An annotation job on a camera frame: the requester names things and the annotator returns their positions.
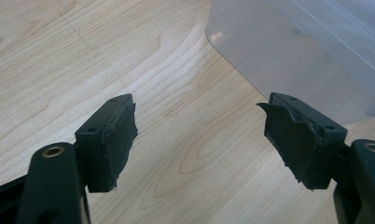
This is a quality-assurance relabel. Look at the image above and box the translucent plastic storage box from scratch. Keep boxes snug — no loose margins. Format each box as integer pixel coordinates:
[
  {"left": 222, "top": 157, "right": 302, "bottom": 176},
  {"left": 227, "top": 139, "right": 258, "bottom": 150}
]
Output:
[{"left": 205, "top": 0, "right": 375, "bottom": 126}]

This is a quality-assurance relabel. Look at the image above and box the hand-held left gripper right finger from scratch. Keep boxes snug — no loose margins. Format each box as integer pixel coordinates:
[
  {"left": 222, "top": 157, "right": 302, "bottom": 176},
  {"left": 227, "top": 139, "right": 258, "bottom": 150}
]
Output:
[{"left": 256, "top": 91, "right": 375, "bottom": 224}]

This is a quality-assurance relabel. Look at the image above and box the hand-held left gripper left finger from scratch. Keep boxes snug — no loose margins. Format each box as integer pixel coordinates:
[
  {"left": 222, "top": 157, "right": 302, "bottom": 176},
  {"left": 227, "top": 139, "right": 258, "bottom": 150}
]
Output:
[{"left": 15, "top": 93, "right": 139, "bottom": 224}]

